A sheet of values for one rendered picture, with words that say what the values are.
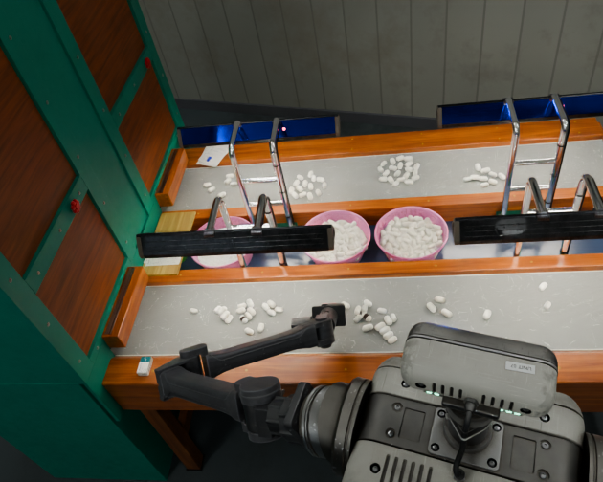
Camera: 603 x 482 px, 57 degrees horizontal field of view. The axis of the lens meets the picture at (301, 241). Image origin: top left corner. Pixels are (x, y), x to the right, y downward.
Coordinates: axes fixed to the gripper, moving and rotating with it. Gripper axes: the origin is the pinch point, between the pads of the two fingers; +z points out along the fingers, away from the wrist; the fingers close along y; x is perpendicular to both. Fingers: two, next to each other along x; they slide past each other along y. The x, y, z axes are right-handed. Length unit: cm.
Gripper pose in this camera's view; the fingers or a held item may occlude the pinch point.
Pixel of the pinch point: (331, 308)
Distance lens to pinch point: 180.7
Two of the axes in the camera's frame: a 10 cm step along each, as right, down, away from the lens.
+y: -9.9, 0.6, 1.5
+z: 1.4, -1.3, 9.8
